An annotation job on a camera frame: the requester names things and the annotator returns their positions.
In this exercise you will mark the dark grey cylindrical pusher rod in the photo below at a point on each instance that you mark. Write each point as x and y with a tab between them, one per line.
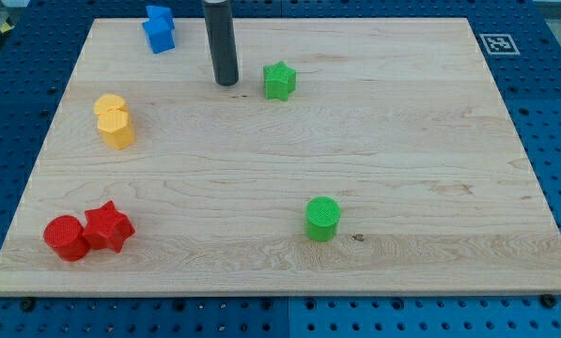
219	25

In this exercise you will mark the green star block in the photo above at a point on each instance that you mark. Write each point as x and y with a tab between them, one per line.
279	81

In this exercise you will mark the red star block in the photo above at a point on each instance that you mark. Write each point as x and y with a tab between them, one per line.
107	228

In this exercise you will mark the blue block behind cube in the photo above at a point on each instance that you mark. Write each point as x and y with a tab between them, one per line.
158	12

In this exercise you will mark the yellow cylinder block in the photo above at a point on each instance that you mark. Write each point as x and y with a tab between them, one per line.
108	103

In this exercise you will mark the yellow hexagon block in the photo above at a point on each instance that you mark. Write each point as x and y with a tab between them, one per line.
116	129

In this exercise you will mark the green cylinder block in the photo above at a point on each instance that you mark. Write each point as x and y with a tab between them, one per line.
322	216

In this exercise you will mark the red cylinder block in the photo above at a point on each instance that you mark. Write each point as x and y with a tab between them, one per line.
64	235

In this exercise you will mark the light wooden board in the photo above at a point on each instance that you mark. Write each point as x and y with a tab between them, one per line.
398	120

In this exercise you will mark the white fiducial marker tag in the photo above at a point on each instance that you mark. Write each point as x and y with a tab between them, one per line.
499	44

